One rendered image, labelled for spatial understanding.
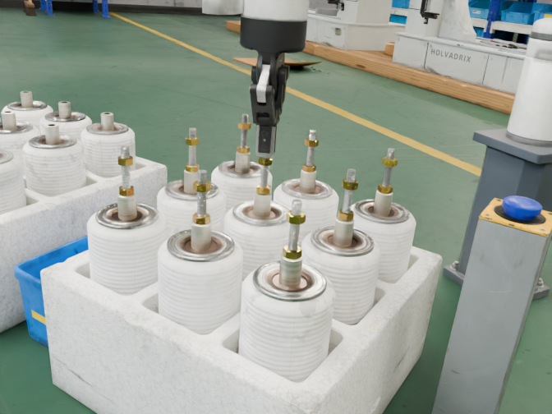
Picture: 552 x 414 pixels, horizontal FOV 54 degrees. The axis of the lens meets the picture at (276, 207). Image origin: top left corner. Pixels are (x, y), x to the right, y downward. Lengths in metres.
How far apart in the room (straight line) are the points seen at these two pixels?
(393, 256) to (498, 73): 2.36
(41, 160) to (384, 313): 0.59
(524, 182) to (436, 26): 2.60
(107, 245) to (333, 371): 0.30
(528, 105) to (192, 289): 0.67
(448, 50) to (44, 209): 2.68
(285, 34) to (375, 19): 3.56
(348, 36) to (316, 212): 3.33
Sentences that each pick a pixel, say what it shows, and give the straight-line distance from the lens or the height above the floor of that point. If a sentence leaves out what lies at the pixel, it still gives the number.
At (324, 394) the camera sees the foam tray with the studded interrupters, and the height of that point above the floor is 0.18.
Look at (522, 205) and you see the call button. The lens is 0.63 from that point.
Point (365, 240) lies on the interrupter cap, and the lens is 0.65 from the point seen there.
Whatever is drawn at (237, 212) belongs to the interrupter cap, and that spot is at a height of 0.25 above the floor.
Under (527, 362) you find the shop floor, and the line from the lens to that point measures 0.98.
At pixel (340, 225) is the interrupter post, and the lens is 0.63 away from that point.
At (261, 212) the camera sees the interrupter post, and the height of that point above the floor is 0.26.
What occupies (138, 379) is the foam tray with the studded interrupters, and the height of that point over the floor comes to 0.10.
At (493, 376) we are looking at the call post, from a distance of 0.71.
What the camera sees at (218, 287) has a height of 0.22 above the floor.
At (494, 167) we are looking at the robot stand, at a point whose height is 0.25.
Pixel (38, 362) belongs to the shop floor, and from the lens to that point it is 0.88.
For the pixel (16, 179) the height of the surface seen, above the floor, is 0.22.
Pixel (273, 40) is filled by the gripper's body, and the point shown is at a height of 0.47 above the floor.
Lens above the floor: 0.54
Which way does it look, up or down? 23 degrees down
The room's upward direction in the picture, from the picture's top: 5 degrees clockwise
